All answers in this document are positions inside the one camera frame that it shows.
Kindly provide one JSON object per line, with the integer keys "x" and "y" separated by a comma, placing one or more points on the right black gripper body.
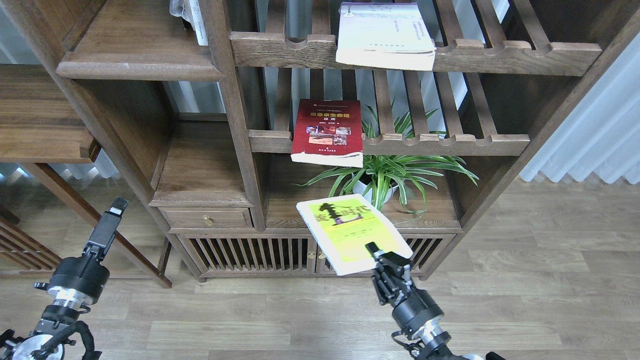
{"x": 414, "y": 310}

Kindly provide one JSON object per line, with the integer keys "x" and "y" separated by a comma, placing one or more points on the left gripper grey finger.
{"x": 103, "y": 233}

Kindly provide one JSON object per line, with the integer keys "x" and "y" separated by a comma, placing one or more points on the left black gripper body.
{"x": 78, "y": 281}

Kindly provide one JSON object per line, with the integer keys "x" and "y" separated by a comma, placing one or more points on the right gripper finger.
{"x": 388, "y": 261}

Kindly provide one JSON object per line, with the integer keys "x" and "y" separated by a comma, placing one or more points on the yellow-green book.
{"x": 343, "y": 225}

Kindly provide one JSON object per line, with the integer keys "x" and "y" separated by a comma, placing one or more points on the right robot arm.
{"x": 430, "y": 350}

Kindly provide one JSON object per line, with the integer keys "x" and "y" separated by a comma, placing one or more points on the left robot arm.
{"x": 51, "y": 334}

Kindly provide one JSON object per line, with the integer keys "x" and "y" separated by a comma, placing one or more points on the white book top shelf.
{"x": 384, "y": 35}

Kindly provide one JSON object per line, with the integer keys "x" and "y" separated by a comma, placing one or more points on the green spider plant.
{"x": 381, "y": 173}

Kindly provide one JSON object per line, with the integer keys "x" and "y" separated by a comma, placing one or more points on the brass drawer knob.
{"x": 207, "y": 220}

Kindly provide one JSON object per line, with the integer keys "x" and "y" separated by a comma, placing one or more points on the red book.
{"x": 329, "y": 133}

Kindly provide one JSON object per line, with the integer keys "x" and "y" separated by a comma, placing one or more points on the dark wooden bookshelf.
{"x": 208, "y": 130}

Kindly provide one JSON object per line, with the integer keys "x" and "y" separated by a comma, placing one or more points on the plastic-wrapped white book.
{"x": 190, "y": 11}

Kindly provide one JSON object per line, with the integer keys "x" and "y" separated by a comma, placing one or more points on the white curtain right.
{"x": 601, "y": 136}

